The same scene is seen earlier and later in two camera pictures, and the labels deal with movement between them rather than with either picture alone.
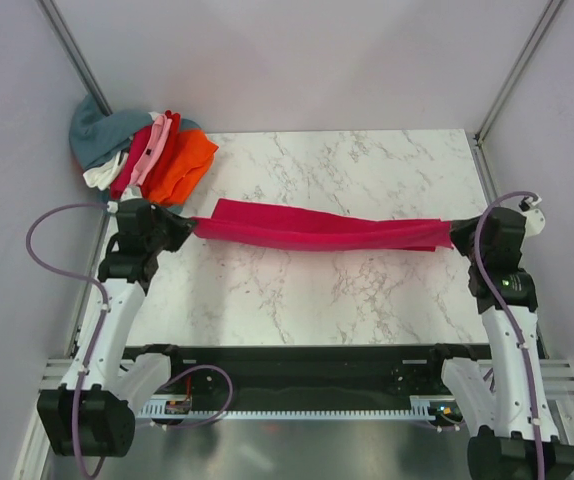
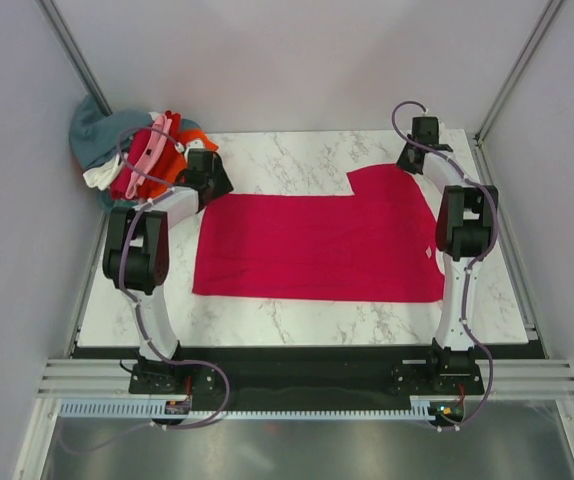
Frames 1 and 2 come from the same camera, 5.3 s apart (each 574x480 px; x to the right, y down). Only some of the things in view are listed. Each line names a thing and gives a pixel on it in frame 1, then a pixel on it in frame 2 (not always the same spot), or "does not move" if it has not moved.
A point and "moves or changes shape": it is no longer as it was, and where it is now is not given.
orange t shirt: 189,165 does not move
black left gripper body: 168,234 -> 219,181
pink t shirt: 157,135 does not move
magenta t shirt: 291,226 moves or changes shape
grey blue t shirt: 95,136 does not move
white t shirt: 104,174 does not move
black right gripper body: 462,237 -> 403,161
